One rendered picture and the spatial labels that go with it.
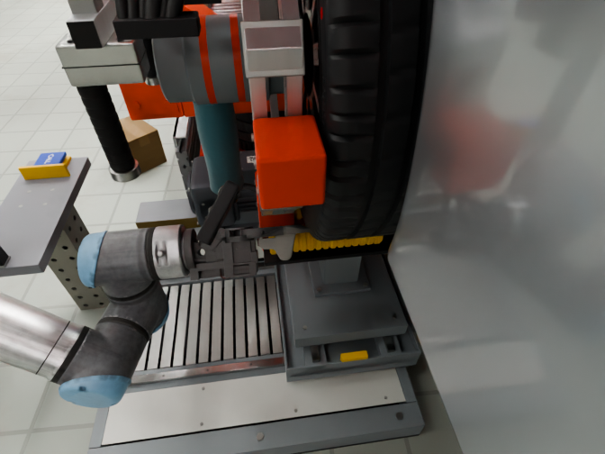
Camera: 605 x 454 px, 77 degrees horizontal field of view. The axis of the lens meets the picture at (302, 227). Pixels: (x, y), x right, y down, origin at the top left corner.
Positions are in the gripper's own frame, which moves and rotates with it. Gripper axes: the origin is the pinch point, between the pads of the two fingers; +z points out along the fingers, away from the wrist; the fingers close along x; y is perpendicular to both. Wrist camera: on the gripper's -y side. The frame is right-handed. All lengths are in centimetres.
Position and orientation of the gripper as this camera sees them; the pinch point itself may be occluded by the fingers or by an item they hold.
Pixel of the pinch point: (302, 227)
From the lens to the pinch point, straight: 67.3
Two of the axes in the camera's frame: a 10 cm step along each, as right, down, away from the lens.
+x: 0.9, -0.1, -10.0
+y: 0.9, 10.0, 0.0
